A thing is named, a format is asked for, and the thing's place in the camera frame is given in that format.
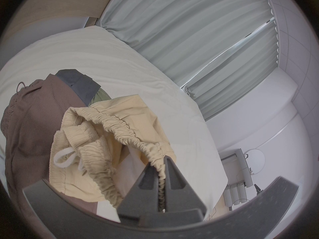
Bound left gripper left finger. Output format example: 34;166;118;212
117;161;160;221

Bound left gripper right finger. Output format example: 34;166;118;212
163;156;207;215

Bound beige shorts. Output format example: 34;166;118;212
49;94;178;211

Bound white dressing table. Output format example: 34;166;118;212
220;148;255;207

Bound round mirror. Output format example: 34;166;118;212
245;149;266;174

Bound green garment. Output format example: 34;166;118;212
87;88;112;106

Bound black garment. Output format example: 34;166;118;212
55;69;101;107

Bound pale green curtain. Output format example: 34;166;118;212
99;0;274;88
184;21;279;121

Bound brown shorts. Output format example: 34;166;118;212
0;74;98;217

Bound bed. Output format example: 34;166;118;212
0;0;229;223

